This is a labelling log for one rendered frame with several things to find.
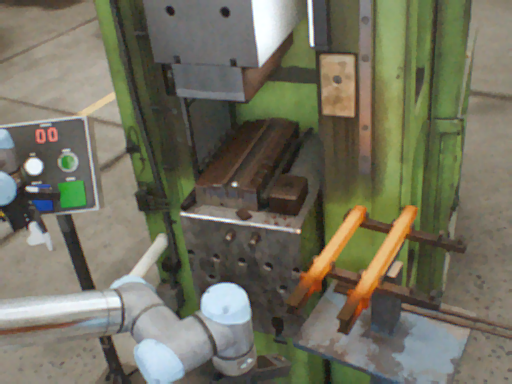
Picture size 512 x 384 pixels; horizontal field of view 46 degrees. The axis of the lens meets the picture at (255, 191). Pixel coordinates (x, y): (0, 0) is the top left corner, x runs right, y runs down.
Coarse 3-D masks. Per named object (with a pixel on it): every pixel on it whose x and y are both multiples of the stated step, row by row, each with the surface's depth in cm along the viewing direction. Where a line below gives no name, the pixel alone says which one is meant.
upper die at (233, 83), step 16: (288, 48) 187; (176, 64) 160; (272, 64) 175; (176, 80) 163; (192, 80) 161; (208, 80) 160; (224, 80) 158; (240, 80) 156; (256, 80) 165; (192, 96) 164; (208, 96) 162; (224, 96) 161; (240, 96) 159
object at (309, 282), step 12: (348, 216) 157; (360, 216) 157; (348, 228) 153; (336, 240) 149; (324, 252) 146; (336, 252) 146; (324, 264) 142; (300, 276) 139; (312, 276) 138; (300, 288) 136; (312, 288) 139; (288, 300) 133; (300, 300) 133; (288, 312) 134
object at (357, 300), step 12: (408, 216) 154; (396, 228) 151; (408, 228) 153; (396, 240) 147; (384, 252) 144; (372, 264) 141; (384, 264) 141; (372, 276) 137; (360, 288) 135; (372, 288) 136; (348, 300) 130; (360, 300) 131; (348, 312) 128; (360, 312) 133; (348, 324) 129
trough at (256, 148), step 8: (272, 128) 206; (264, 136) 202; (256, 144) 197; (264, 144) 197; (248, 152) 192; (256, 152) 194; (248, 160) 190; (240, 168) 186; (232, 176) 181; (240, 176) 183
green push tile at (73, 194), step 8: (64, 184) 179; (72, 184) 179; (80, 184) 179; (64, 192) 179; (72, 192) 179; (80, 192) 179; (64, 200) 179; (72, 200) 179; (80, 200) 179; (64, 208) 179
